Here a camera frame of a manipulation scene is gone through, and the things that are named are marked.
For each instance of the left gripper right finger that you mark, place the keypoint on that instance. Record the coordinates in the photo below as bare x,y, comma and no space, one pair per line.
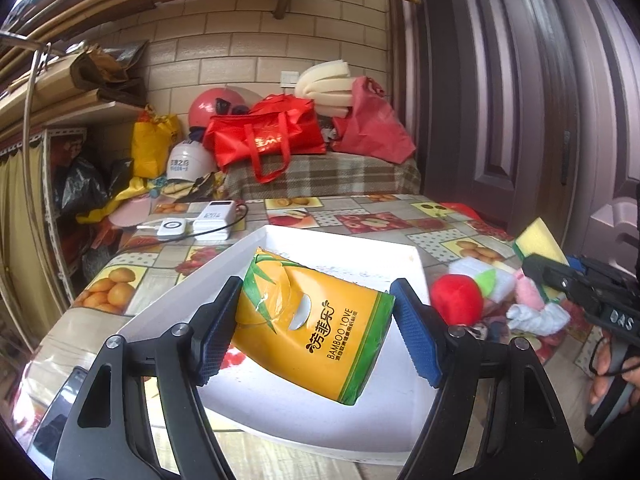
525,434

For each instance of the pink plush toy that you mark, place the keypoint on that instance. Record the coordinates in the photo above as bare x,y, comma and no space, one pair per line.
526,292

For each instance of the red plush apple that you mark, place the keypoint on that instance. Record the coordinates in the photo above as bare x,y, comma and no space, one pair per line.
457,299

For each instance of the yellow green sponge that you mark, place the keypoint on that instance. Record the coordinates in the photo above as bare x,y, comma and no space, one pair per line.
537,239

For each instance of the white foam block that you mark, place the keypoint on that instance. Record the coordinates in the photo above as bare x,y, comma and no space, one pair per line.
495,283

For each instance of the smartphone with photo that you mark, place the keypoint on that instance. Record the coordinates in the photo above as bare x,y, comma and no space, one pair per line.
44,446

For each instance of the fruit pattern tablecloth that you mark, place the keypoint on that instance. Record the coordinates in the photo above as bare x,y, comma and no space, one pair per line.
168,396

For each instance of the flat red gift bag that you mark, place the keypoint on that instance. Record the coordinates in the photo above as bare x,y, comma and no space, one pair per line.
463,209

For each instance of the white power bank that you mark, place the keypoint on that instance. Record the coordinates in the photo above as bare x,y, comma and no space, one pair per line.
213,224

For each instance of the dark wooden door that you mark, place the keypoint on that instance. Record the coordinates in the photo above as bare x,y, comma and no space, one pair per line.
525,110

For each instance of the black plastic bag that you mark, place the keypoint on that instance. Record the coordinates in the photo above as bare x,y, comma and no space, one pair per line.
85,185

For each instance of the white safety helmet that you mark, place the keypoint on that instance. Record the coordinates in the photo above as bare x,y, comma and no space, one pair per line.
189,161

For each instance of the yellow shopping bag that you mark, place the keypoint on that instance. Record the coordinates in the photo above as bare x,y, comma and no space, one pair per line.
153,138

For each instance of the dark red fabric bag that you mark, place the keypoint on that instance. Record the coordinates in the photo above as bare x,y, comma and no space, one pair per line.
372,127

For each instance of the plaid blanket covered bench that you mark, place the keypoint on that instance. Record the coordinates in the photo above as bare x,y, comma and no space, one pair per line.
324,175

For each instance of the glossy red tote bag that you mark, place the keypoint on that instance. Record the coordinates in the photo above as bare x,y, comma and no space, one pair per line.
269,135

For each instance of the pink red helmet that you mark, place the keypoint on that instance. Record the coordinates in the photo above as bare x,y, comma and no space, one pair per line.
215,102

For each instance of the cream foam roll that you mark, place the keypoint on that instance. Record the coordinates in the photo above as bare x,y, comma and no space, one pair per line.
329,87

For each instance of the white round wireless charger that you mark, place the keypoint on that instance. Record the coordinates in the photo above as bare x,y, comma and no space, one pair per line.
165,228

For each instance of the wooden wall shelf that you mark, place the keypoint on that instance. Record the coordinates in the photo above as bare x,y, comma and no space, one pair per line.
85,77

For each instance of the wall light switch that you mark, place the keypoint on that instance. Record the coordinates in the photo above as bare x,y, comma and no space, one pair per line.
288,78

